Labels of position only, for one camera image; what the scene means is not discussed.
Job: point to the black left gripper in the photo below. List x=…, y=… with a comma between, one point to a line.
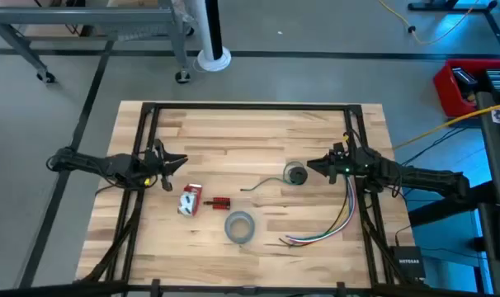
x=155, y=165

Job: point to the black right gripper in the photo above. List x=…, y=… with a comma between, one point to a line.
x=345, y=165

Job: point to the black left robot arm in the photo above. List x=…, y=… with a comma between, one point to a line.
x=89, y=163

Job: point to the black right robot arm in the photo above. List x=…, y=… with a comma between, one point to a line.
x=419, y=177

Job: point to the red tape dispenser white tape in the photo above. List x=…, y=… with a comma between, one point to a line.
x=189, y=200

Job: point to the white pillar black stripe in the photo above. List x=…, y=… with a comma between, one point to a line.
x=202, y=29

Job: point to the red plastic bin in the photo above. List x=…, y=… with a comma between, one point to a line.
x=444, y=88

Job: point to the black crossbar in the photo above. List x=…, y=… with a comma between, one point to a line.
x=68, y=288

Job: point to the black device with screen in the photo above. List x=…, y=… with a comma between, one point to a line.
x=464, y=76
x=499, y=80

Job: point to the grey metal cart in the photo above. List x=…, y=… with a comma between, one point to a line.
x=81, y=15

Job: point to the black floor stand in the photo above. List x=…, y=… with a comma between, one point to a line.
x=452, y=6

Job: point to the grey duct tape roll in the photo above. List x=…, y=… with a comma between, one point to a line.
x=229, y=227

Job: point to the black Netgear network switch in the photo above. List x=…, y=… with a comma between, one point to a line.
x=407, y=262

